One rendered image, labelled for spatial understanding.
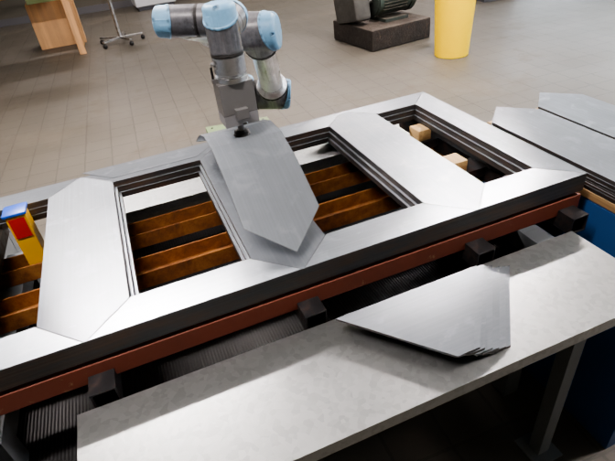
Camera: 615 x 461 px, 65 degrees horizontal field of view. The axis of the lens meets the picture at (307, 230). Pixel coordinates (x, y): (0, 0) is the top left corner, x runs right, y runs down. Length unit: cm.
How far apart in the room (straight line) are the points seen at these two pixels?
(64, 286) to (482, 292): 90
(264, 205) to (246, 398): 41
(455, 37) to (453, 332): 447
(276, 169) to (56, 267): 56
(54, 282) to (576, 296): 114
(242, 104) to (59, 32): 725
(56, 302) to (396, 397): 72
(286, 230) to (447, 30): 437
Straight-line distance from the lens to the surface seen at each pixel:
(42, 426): 137
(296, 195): 110
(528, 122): 172
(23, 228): 153
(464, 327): 101
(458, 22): 525
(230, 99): 118
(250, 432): 92
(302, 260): 105
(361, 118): 170
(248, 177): 112
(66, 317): 109
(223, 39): 114
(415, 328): 99
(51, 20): 834
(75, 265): 123
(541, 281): 121
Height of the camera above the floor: 151
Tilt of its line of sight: 35 degrees down
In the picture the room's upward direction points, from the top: 7 degrees counter-clockwise
